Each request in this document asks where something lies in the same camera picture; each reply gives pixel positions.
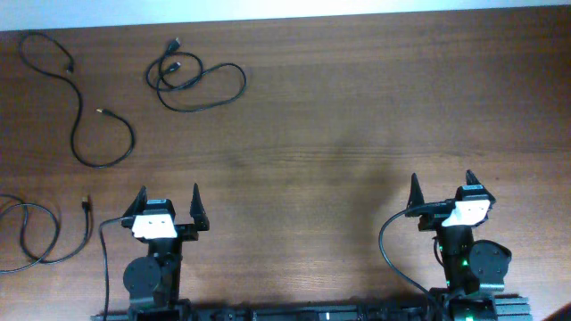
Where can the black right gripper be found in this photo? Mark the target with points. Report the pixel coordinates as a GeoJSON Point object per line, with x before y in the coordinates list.
{"type": "Point", "coordinates": [415, 198]}

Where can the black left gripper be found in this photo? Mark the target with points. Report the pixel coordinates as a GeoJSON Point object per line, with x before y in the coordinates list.
{"type": "Point", "coordinates": [187, 234]}

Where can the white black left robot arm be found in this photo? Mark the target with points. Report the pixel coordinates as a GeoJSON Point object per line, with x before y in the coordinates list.
{"type": "Point", "coordinates": [153, 280]}

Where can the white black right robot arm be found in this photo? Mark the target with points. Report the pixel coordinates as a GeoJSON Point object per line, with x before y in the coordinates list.
{"type": "Point", "coordinates": [474, 270]}

